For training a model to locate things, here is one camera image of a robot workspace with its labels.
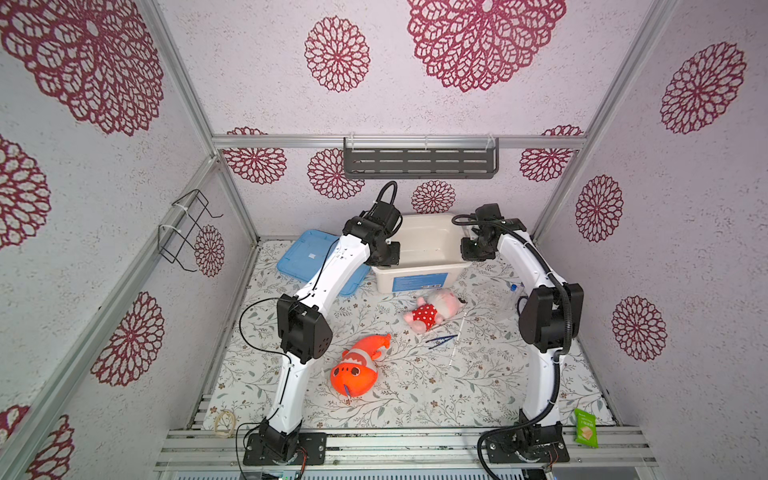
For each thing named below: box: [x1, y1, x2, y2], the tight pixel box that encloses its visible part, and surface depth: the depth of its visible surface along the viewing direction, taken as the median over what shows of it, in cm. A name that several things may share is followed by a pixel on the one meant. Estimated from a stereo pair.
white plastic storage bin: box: [371, 214, 473, 294], surface depth 102 cm
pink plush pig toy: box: [403, 288, 466, 334], surface depth 94 cm
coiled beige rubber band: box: [214, 409, 236, 438], surface depth 79 cm
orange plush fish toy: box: [330, 334, 392, 397], surface depth 80 cm
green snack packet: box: [574, 408, 599, 448], surface depth 78 cm
